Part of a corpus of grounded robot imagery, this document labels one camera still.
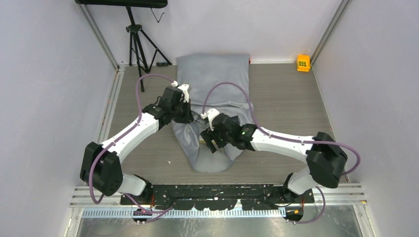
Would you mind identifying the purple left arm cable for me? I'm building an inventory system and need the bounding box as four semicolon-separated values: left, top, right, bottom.
88;74;176;205

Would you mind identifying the yellow window toy block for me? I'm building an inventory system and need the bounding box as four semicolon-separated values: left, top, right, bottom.
296;54;311;72

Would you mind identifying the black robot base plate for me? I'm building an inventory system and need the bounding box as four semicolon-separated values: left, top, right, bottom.
120;184;314;210

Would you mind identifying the grey pillowcase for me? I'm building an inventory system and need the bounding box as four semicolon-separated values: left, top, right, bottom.
171;53;253;173

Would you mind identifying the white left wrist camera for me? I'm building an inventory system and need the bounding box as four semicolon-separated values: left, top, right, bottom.
171;80;192;103

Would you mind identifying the black overhead panel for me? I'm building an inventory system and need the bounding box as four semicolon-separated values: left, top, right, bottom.
75;0;168;8

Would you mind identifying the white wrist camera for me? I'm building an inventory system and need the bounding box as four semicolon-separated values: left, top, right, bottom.
200;108;220;129
171;80;192;103

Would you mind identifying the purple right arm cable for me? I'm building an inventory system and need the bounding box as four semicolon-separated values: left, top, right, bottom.
202;81;362;177

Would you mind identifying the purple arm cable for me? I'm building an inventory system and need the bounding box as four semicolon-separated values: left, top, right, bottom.
202;81;362;177
88;74;176;205

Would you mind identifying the black camera tripod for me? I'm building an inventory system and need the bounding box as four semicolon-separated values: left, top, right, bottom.
126;6;172;77

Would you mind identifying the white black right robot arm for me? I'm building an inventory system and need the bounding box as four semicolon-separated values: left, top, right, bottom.
201;109;347;203

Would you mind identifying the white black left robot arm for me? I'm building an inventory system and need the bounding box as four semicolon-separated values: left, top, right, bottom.
80;84;194;204

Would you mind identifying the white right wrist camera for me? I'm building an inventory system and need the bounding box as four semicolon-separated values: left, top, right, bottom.
200;108;220;129

